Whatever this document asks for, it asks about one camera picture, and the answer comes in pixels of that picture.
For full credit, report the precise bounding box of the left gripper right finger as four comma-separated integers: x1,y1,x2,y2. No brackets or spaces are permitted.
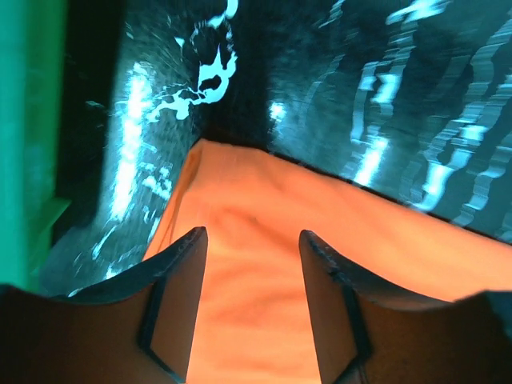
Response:
299,230,511,384

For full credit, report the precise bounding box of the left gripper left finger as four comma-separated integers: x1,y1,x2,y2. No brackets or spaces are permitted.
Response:
1,227,208,383

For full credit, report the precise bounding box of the green plastic bin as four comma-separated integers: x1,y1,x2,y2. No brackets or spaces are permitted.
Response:
1,0,69,292

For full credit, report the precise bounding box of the orange t shirt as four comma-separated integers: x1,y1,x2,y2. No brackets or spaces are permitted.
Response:
147,140,511,383

